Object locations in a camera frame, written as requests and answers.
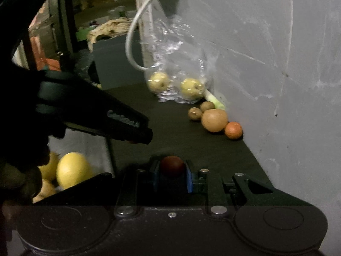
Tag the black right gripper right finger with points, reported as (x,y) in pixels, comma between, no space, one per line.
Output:
(208,188)

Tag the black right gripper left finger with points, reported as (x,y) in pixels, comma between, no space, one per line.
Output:
(136,184)

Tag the dark red plum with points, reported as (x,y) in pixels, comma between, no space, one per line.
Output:
(172,162)

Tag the yellow lemon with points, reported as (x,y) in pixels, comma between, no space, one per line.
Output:
(72,169)

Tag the brown round pear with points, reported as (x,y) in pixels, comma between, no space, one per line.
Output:
(214,120)

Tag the small brown kiwi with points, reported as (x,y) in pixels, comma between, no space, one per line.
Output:
(207,105)
(194,113)

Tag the large tan pear front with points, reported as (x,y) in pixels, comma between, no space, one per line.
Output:
(46,191)

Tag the white fruit container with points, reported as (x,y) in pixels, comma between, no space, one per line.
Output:
(94,149)

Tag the dark grey box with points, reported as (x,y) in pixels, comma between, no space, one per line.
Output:
(112,66)

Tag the green leek stalk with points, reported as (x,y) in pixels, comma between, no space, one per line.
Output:
(211,98)

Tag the yellow apple in bag left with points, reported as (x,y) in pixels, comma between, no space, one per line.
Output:
(158,82)

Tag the yellow apple in bag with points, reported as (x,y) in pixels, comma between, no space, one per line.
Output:
(158,82)
(191,89)

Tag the beige crumpled cloth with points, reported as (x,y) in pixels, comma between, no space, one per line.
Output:
(112,29)

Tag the yellow apple in bag right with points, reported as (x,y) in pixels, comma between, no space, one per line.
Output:
(191,89)

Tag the clear plastic bag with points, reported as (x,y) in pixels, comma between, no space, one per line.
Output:
(177,53)

